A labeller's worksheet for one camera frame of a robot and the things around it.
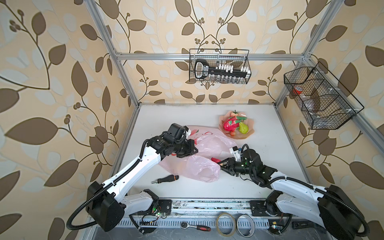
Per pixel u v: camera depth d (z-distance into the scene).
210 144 0.98
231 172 0.72
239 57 0.91
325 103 0.73
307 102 0.71
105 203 0.38
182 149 0.63
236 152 0.78
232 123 0.96
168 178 0.82
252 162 0.62
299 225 0.69
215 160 0.78
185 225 0.69
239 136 1.00
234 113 1.04
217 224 0.71
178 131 0.60
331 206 0.41
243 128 0.99
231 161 0.72
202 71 0.85
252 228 0.70
